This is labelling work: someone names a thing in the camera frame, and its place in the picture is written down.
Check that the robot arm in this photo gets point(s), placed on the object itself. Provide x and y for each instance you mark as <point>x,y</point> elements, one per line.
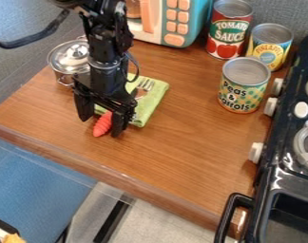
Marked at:
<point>106,34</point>

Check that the green cloth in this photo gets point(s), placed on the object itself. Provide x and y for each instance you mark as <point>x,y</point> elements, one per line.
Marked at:
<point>150,98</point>

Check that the silver pot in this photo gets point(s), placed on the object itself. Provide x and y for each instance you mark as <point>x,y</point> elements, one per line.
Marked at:
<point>69,62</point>

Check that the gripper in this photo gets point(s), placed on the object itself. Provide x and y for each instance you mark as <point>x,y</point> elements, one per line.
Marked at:
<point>105,80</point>

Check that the silver fork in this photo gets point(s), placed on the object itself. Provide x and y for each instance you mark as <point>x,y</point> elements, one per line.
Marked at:
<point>142,89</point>

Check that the red toy carrot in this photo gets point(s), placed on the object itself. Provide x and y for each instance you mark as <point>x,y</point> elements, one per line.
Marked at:
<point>101,126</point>

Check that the green peas can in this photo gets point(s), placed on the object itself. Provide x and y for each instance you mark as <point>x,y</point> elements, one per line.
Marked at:
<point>243,86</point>

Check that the yellow pineapple can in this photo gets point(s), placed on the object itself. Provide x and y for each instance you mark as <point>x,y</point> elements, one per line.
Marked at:
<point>270,46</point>

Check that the toy microwave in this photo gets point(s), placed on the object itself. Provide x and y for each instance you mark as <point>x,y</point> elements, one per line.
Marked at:
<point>169,20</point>

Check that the toy stove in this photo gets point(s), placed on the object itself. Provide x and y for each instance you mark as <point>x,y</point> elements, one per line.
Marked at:
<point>287,152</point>

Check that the red tomato can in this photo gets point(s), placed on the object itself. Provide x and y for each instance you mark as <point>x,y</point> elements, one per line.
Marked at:
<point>229,29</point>

